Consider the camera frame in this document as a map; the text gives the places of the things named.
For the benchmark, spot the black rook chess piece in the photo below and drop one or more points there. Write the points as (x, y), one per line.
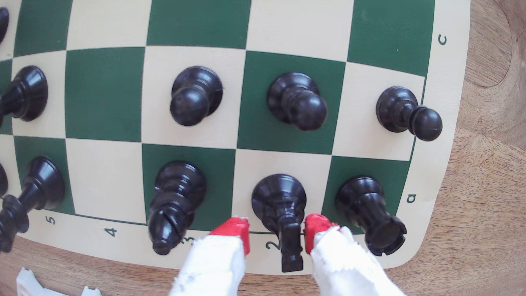
(365, 209)

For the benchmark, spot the black pawn chess piece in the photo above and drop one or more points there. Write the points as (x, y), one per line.
(396, 109)
(195, 94)
(296, 100)

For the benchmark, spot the black queen chess piece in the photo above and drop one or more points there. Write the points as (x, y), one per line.
(26, 94)

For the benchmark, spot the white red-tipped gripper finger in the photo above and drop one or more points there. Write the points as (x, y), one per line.
(213, 263)
(345, 263)

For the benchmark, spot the black king chess piece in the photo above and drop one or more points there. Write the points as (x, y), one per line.
(41, 185)

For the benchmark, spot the green and cream chess mat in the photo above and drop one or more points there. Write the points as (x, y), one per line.
(102, 94)

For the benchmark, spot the black bishop chess piece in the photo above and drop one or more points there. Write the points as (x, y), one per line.
(176, 197)
(2, 181)

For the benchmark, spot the black knight chess piece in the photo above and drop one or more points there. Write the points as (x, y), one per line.
(279, 201)
(2, 22)

